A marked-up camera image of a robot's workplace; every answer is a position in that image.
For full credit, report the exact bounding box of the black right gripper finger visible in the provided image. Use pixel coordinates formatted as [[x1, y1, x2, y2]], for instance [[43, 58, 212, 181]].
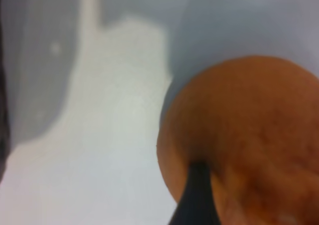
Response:
[[167, 161, 221, 225]]

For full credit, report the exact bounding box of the orange fruit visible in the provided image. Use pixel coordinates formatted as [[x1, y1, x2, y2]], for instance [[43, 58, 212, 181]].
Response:
[[156, 54, 319, 225]]

